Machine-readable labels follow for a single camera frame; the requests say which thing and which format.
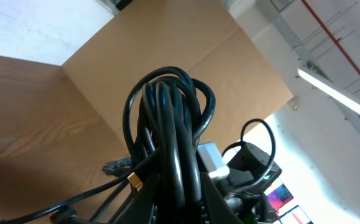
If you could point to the ceiling fluorescent light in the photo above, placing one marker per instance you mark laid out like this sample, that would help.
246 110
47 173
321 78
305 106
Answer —
342 96

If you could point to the brown cardboard panel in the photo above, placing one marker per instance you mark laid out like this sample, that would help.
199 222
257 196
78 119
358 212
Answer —
200 37

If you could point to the red ceiling pipe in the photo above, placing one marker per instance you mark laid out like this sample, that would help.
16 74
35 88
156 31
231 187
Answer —
332 37

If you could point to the colourful monitor screen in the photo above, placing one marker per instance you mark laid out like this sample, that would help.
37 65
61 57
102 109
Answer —
285 205

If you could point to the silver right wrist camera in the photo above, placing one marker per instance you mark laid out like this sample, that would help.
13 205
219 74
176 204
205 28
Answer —
215 166

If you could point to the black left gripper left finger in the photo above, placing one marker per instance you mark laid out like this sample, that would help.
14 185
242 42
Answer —
140 210

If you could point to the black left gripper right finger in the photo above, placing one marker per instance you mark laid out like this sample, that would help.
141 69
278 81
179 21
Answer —
214 208

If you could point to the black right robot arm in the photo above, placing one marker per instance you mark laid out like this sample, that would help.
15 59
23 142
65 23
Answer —
251 172

